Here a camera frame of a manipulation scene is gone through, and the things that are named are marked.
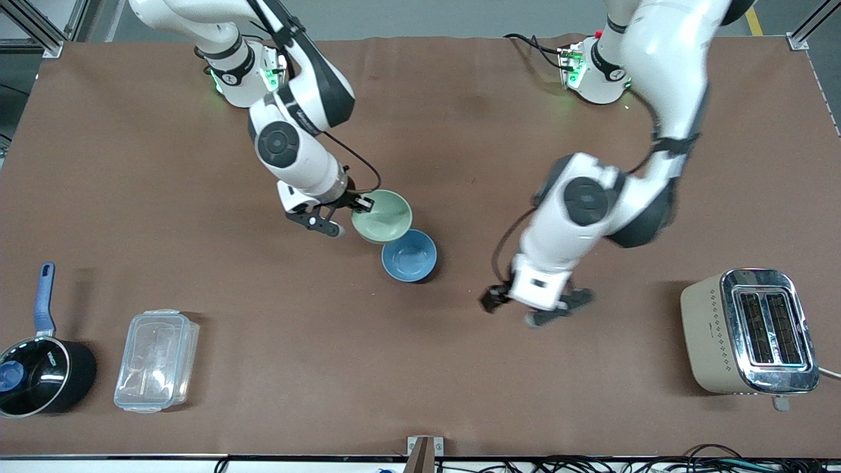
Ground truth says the green bowl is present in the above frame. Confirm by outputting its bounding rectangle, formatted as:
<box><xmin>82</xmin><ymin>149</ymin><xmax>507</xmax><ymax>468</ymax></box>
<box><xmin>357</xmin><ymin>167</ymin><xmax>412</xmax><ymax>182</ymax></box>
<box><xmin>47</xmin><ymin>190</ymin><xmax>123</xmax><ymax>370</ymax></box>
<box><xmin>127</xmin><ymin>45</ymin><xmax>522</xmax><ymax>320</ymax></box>
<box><xmin>350</xmin><ymin>189</ymin><xmax>413</xmax><ymax>245</ymax></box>

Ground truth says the blue bowl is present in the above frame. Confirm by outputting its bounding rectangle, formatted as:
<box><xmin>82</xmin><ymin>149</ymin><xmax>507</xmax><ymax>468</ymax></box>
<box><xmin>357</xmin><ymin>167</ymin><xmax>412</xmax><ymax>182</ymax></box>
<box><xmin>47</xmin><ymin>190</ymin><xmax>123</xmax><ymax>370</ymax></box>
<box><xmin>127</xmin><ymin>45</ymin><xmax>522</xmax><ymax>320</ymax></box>
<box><xmin>381</xmin><ymin>229</ymin><xmax>438</xmax><ymax>283</ymax></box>

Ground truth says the brown table cover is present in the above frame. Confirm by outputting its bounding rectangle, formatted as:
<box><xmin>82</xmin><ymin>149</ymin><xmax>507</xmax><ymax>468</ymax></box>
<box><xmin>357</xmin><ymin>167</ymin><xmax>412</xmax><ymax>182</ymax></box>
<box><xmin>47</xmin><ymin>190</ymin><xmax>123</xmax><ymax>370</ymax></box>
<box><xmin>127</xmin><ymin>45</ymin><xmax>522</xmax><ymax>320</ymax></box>
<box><xmin>0</xmin><ymin>36</ymin><xmax>841</xmax><ymax>457</ymax></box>

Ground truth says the base connector box green light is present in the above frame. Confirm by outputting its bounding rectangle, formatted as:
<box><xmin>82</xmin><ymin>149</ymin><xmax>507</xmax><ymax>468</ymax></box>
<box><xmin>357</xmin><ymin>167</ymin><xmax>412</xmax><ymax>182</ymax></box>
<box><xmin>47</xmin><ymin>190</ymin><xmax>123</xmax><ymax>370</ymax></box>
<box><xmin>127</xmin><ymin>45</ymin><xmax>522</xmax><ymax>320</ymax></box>
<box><xmin>558</xmin><ymin>43</ymin><xmax>587</xmax><ymax>89</ymax></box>
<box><xmin>261</xmin><ymin>49</ymin><xmax>290</xmax><ymax>93</ymax></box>

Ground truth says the beige chrome toaster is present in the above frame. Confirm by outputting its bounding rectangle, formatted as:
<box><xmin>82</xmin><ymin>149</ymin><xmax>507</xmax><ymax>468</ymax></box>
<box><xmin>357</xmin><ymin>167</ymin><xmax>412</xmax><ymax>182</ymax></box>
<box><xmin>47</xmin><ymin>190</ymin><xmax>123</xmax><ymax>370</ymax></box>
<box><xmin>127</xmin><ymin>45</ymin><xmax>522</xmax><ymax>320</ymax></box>
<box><xmin>680</xmin><ymin>268</ymin><xmax>821</xmax><ymax>412</ymax></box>

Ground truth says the clear plastic food container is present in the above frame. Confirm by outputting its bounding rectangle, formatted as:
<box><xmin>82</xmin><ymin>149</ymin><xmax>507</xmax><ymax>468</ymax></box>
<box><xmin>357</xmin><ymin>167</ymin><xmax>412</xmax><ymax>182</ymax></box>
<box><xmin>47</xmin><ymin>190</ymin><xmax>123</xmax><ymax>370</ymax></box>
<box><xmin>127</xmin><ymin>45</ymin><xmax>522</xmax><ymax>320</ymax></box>
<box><xmin>114</xmin><ymin>309</ymin><xmax>200</xmax><ymax>414</ymax></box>

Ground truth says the glass lid blue knob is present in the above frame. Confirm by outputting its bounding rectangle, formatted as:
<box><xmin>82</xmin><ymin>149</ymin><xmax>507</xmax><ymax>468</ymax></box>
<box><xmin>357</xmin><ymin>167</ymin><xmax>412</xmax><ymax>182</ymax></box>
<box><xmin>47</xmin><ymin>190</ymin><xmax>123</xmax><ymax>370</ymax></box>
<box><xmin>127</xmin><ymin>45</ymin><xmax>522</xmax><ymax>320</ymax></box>
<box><xmin>0</xmin><ymin>338</ymin><xmax>70</xmax><ymax>416</ymax></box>

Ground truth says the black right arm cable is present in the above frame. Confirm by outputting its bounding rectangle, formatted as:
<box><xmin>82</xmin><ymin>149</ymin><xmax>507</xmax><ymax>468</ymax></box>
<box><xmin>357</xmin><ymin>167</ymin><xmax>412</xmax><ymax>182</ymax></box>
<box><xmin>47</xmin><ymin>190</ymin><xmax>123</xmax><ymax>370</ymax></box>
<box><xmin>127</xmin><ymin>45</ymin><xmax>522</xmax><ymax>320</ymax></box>
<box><xmin>321</xmin><ymin>130</ymin><xmax>383</xmax><ymax>196</ymax></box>

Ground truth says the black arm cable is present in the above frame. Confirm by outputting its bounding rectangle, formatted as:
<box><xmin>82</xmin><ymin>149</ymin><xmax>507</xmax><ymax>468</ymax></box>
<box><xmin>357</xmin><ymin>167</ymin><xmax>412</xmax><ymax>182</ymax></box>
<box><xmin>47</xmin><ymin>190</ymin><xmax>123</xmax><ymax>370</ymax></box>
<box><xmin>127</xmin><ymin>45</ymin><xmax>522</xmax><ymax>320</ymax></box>
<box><xmin>321</xmin><ymin>130</ymin><xmax>383</xmax><ymax>196</ymax></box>
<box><xmin>493</xmin><ymin>209</ymin><xmax>539</xmax><ymax>284</ymax></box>

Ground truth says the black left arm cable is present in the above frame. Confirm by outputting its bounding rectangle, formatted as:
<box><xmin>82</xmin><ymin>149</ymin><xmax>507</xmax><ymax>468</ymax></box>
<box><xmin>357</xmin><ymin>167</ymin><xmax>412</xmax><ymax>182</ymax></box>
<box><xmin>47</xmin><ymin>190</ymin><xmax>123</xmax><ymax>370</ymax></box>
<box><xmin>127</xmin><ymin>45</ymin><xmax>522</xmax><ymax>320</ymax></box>
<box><xmin>493</xmin><ymin>209</ymin><xmax>539</xmax><ymax>284</ymax></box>

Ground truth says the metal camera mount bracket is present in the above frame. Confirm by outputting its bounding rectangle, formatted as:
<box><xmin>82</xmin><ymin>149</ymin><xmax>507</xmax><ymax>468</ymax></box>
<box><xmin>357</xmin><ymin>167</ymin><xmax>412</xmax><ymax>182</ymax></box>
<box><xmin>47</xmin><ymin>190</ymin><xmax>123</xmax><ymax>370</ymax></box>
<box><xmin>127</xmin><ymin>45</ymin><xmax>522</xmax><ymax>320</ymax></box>
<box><xmin>407</xmin><ymin>436</ymin><xmax>444</xmax><ymax>473</ymax></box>

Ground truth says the black base cable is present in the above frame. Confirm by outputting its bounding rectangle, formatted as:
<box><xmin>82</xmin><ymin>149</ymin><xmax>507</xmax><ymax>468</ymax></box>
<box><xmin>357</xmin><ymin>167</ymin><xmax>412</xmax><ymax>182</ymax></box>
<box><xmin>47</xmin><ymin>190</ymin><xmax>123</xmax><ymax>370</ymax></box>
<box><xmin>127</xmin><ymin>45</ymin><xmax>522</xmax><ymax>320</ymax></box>
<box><xmin>505</xmin><ymin>33</ymin><xmax>569</xmax><ymax>70</ymax></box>

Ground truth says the black saucepan blue handle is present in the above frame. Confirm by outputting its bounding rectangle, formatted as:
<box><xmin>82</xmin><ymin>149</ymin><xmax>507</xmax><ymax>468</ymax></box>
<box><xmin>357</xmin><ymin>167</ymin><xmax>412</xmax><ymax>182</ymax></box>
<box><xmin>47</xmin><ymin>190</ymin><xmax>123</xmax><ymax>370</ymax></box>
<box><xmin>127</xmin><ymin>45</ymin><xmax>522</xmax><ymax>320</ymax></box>
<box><xmin>0</xmin><ymin>263</ymin><xmax>98</xmax><ymax>418</ymax></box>

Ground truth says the aluminium frame post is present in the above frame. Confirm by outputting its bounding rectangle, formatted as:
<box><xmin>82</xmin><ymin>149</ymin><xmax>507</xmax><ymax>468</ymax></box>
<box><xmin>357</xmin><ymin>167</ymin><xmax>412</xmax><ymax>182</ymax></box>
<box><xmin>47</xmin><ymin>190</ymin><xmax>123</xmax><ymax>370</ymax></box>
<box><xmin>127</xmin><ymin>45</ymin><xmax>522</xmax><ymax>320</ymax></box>
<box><xmin>0</xmin><ymin>0</ymin><xmax>89</xmax><ymax>58</ymax></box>
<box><xmin>787</xmin><ymin>0</ymin><xmax>841</xmax><ymax>52</ymax></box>

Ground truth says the black cable tangle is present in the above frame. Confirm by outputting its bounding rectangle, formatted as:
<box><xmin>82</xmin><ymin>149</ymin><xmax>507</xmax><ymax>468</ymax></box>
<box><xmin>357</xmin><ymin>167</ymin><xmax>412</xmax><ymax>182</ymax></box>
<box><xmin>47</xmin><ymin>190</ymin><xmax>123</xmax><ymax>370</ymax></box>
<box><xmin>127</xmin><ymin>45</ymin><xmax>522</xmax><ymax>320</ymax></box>
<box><xmin>519</xmin><ymin>443</ymin><xmax>841</xmax><ymax>473</ymax></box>

